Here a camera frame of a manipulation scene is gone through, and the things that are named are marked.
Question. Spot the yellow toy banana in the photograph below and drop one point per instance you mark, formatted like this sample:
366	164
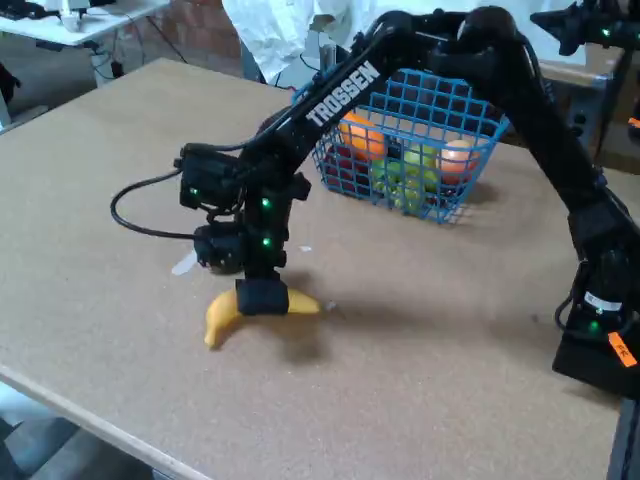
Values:
222	312

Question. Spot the long white tape strip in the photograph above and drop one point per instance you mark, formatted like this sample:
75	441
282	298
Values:
184	264

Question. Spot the dark red toy pomegranate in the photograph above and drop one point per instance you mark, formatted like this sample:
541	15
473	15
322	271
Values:
345	172

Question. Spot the orange toy fruit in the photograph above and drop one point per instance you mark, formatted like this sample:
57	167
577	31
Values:
362	137

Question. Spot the green toy grapes bunch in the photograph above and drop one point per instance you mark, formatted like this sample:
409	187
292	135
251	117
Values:
407	182

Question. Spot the red orange toy peach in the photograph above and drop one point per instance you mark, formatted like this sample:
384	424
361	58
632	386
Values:
457	160

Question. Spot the white crumpled sheet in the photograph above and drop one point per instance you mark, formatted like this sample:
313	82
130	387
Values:
270	30

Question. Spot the black power adapter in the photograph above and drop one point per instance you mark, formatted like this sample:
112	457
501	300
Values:
117	69

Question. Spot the white desk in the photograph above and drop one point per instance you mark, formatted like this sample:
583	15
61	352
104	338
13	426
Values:
110	20

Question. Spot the white object on desk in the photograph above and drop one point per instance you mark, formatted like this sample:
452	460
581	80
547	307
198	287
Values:
75	15

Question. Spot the grey metal outlet box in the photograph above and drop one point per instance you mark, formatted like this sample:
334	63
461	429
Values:
580	125

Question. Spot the wooden workbench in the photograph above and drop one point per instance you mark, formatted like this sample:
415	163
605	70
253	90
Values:
560	75

